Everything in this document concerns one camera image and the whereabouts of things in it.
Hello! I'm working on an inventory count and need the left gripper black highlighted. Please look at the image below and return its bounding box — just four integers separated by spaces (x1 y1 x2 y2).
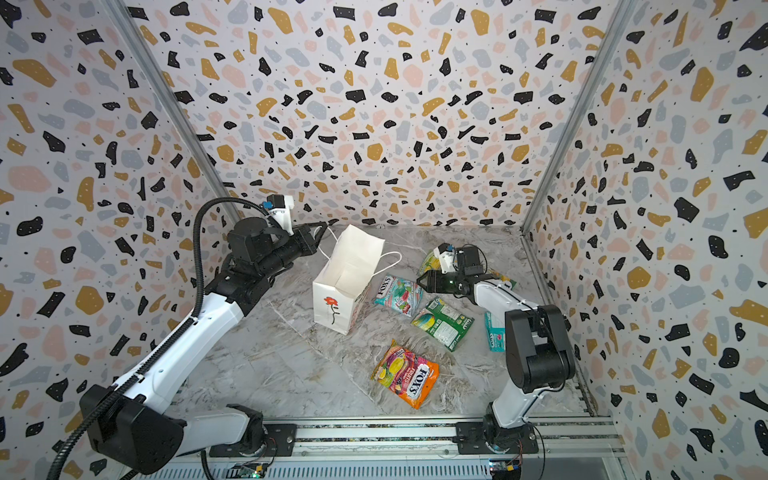
259 220 327 280

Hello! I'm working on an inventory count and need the green Fox's candy bag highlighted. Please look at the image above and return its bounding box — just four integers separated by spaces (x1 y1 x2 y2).
417 248 442 277
491 270 517 291
411 297 475 352

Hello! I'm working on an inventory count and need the white paper bag red flower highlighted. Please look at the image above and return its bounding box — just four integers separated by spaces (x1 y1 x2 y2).
312 225 402 335

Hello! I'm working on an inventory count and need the pink teal Fox's candy bag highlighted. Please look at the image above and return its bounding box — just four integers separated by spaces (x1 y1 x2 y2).
373 275 423 318

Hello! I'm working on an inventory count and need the orange snack pack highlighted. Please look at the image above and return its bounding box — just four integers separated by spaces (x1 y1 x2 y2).
370 340 440 410

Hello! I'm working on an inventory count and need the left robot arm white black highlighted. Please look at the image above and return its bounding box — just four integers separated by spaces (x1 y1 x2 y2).
80 217 328 475

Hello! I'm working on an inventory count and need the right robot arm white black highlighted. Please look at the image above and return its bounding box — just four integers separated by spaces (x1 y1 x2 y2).
417 243 576 452

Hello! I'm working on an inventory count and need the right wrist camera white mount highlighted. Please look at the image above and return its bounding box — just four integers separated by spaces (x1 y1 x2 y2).
433 243 456 274

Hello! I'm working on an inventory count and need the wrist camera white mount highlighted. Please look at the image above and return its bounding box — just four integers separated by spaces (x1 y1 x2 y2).
433 243 456 274
263 194 294 236

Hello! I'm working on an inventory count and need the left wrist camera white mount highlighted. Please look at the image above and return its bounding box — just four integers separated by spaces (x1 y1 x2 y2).
263 194 294 236

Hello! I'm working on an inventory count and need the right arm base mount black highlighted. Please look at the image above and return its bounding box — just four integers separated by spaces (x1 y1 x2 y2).
452 419 539 455

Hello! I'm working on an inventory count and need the left corner aluminium post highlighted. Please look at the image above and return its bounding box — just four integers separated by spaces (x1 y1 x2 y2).
102 0 229 197

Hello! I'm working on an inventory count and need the corner aluminium post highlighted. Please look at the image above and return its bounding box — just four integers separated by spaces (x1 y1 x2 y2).
519 0 638 236
102 0 229 197

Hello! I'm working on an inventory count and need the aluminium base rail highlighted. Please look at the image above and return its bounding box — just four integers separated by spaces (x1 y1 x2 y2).
113 416 628 480

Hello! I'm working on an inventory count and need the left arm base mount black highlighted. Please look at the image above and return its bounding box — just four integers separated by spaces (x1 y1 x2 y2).
208 423 298 459

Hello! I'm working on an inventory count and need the right corner aluminium post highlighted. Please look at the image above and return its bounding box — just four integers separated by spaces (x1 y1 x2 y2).
519 0 638 236

